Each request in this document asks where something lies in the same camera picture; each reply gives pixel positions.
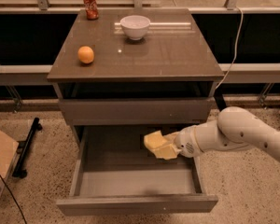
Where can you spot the orange fruit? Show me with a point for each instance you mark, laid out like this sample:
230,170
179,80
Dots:
85,54

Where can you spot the red soda can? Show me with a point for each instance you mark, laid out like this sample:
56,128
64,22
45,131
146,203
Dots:
91,9

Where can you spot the closed grey top drawer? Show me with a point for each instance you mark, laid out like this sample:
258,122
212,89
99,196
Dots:
135,111

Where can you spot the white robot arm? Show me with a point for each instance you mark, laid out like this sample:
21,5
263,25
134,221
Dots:
235,129

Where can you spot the open grey middle drawer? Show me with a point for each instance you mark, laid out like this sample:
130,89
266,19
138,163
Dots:
116,175

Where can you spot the white ceramic bowl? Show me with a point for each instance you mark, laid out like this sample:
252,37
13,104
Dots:
135,27

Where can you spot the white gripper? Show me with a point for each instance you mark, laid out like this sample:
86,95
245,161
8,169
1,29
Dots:
186,143

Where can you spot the black metal stand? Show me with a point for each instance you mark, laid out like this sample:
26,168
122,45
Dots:
23,149

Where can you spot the grey drawer cabinet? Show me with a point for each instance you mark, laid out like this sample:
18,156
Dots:
172,61

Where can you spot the yellow sponge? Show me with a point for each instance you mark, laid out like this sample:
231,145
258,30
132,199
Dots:
154,139

